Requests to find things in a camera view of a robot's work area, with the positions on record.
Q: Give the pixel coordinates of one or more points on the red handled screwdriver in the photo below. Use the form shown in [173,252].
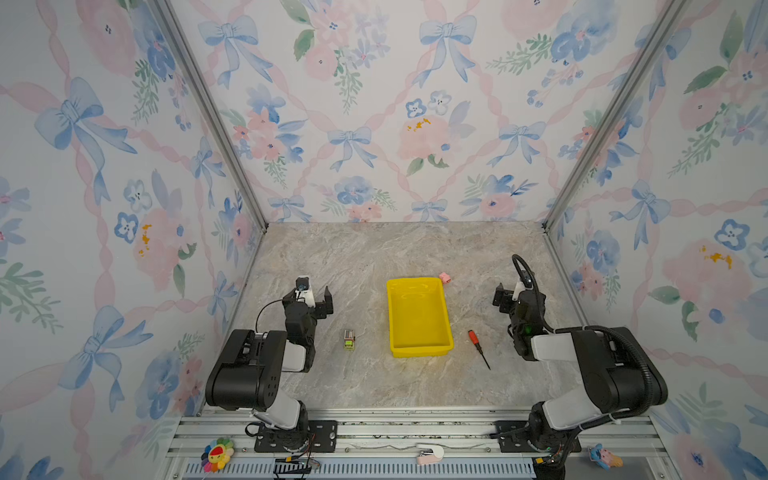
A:
[476,343]

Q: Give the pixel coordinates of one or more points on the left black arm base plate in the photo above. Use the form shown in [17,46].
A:
[315,436]

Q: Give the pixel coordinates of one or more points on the right aluminium corner post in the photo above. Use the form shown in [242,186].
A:
[658,36]

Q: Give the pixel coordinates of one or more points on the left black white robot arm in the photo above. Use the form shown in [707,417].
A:
[247,375]

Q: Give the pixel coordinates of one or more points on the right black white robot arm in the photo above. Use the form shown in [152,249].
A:
[618,380]

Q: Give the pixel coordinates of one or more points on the small green grey toy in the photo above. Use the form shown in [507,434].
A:
[349,339]

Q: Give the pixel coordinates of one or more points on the aluminium front rail frame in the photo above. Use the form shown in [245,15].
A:
[372,443]

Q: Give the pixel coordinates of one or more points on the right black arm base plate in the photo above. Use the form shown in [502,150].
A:
[517,436]

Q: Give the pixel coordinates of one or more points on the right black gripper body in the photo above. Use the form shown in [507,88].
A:
[515,303]

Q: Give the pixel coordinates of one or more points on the left aluminium corner post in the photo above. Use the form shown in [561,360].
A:
[172,29]

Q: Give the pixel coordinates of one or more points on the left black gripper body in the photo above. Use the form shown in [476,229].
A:
[309,306]

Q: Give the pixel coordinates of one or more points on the aluminium corner post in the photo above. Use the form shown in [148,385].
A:
[172,29]
[658,36]

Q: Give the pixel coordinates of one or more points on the yellow plastic bin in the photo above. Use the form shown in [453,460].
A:
[419,323]

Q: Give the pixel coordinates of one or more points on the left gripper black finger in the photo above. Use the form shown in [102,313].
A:
[328,301]
[302,286]

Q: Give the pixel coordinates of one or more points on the rainbow flower plush toy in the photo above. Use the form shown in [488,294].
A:
[217,455]

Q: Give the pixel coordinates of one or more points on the blue pink small toy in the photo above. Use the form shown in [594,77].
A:
[604,458]

